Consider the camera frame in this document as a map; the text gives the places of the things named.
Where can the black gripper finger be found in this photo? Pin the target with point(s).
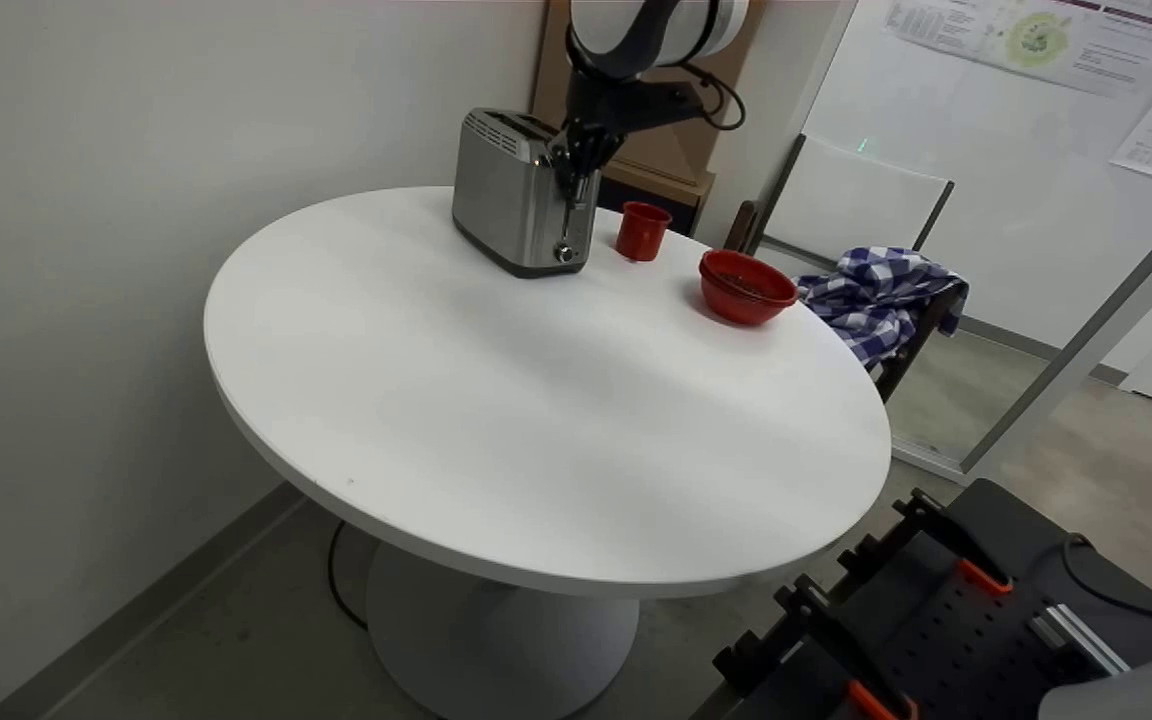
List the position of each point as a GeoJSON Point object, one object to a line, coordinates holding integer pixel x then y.
{"type": "Point", "coordinates": [566, 164]}
{"type": "Point", "coordinates": [598, 146]}

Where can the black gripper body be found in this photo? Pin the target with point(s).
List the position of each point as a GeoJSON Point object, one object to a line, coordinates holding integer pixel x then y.
{"type": "Point", "coordinates": [622, 101]}

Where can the silver two-slot toaster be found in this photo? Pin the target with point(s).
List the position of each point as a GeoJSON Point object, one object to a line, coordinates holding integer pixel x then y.
{"type": "Point", "coordinates": [519, 203]}

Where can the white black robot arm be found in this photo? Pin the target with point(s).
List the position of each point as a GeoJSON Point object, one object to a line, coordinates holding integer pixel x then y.
{"type": "Point", "coordinates": [659, 25]}

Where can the brown wooden board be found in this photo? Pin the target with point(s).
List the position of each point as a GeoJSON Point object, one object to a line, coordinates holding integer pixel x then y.
{"type": "Point", "coordinates": [679, 153]}

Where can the red plastic mug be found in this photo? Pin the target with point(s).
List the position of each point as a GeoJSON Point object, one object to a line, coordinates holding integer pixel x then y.
{"type": "Point", "coordinates": [640, 231]}

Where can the red plastic bowl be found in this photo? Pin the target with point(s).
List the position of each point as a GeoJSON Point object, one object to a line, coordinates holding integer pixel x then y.
{"type": "Point", "coordinates": [747, 289]}

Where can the white folded board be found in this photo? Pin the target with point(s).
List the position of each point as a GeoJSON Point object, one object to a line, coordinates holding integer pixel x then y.
{"type": "Point", "coordinates": [859, 203]}

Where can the blue white checkered cloth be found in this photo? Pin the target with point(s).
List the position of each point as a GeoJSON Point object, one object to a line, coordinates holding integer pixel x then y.
{"type": "Point", "coordinates": [884, 296]}

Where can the dark chair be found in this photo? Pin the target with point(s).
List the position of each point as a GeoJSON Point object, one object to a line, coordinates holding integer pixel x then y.
{"type": "Point", "coordinates": [923, 333]}

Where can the black workbench with orange clamps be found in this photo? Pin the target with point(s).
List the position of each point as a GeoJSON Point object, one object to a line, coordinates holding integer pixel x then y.
{"type": "Point", "coordinates": [949, 626]}

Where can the large wall poster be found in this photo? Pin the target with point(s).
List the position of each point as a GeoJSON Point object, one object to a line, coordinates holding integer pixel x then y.
{"type": "Point", "coordinates": [1056, 38]}

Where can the white table pedestal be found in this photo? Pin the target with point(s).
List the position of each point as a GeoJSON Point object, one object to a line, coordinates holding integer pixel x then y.
{"type": "Point", "coordinates": [498, 632]}

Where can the grey metal partition frame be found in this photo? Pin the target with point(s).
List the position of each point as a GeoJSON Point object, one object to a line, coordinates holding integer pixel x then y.
{"type": "Point", "coordinates": [1099, 320]}

